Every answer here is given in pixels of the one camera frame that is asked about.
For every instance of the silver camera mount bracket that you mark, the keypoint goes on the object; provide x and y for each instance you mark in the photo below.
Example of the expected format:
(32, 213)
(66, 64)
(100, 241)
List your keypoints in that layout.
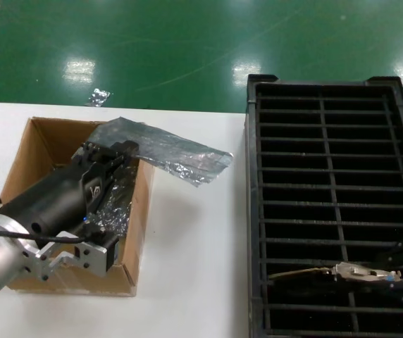
(92, 260)

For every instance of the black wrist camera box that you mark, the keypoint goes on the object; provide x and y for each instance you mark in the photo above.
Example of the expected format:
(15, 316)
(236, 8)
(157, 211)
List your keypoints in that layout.
(108, 246)

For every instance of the grey antistatic bag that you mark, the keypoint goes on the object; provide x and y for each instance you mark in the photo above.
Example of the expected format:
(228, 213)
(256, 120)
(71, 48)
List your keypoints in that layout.
(173, 151)

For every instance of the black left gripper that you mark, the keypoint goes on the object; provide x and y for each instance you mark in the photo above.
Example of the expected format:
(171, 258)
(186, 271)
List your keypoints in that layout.
(57, 200)

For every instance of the bagged graphics cards pile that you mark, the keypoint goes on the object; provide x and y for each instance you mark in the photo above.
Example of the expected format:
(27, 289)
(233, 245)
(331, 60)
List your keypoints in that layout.
(117, 207)

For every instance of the black slotted plastic container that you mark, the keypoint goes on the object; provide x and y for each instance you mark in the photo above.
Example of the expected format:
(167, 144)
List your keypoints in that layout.
(254, 176)

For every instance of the crumpled silver bag scrap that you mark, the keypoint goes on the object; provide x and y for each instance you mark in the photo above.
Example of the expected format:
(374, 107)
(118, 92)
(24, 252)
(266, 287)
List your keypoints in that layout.
(98, 98)

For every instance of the brown cardboard box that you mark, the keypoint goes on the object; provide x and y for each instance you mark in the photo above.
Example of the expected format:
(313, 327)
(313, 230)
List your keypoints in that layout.
(46, 141)

